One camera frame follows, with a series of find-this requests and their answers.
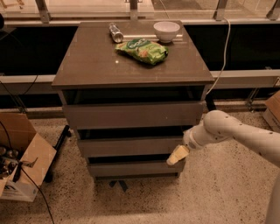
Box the grey bottom drawer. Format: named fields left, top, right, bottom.
left=87, top=160, right=186, bottom=178

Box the green chip bag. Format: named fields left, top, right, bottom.
left=115, top=38, right=169, bottom=66

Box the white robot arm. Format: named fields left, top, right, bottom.
left=166, top=110, right=280, bottom=167

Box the white ceramic bowl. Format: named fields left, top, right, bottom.
left=153, top=21, right=180, bottom=43

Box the cardboard box at right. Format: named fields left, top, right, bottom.
left=262, top=90, right=280, bottom=133

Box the grey three-drawer cabinet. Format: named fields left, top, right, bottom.
left=52, top=22, right=214, bottom=182

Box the white power cable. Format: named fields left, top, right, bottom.
left=205, top=17, right=231, bottom=96

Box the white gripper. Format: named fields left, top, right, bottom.
left=166, top=129, right=201, bottom=165

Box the grey top drawer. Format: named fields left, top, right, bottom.
left=63, top=101, right=204, bottom=130

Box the metal window railing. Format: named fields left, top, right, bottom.
left=0, top=0, right=280, bottom=26

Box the silver metal can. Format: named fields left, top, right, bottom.
left=108, top=23, right=123, bottom=43

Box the grey drawer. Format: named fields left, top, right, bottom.
left=78, top=136, right=183, bottom=158
left=87, top=160, right=186, bottom=178
left=63, top=101, right=204, bottom=130

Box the black stand leg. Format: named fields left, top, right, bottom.
left=44, top=125, right=72, bottom=183

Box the open cardboard box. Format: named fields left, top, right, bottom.
left=0, top=113, right=56, bottom=202

